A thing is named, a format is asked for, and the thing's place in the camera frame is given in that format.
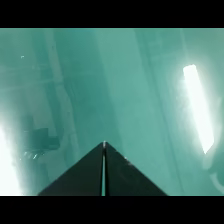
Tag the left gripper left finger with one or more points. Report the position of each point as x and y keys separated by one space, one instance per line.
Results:
x=83 y=176

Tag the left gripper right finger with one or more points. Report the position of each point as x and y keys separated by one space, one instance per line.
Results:
x=128 y=176

